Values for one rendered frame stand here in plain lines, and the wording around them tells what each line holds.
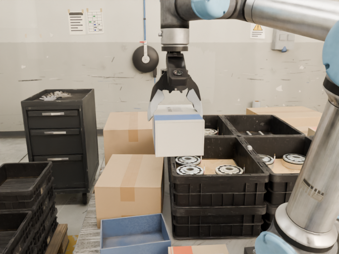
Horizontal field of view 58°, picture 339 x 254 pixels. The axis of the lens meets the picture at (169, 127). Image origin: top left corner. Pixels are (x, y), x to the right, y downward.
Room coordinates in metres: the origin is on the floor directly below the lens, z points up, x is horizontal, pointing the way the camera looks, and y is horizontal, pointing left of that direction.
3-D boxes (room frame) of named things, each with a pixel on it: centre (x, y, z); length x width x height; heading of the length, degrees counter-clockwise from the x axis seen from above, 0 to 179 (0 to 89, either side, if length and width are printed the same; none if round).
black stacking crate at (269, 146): (1.05, -0.45, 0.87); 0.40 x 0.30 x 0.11; 2
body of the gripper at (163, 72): (0.83, -0.01, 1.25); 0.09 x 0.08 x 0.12; 5
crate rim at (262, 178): (1.04, -0.15, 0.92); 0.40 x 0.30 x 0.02; 2
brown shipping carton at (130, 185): (1.06, 0.14, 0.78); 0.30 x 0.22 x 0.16; 179
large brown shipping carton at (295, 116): (1.85, -0.73, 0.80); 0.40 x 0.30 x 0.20; 98
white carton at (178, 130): (0.80, -0.02, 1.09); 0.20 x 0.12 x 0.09; 5
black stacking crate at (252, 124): (1.45, -0.44, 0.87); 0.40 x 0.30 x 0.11; 2
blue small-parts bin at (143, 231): (0.80, 0.11, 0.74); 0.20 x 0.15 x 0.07; 102
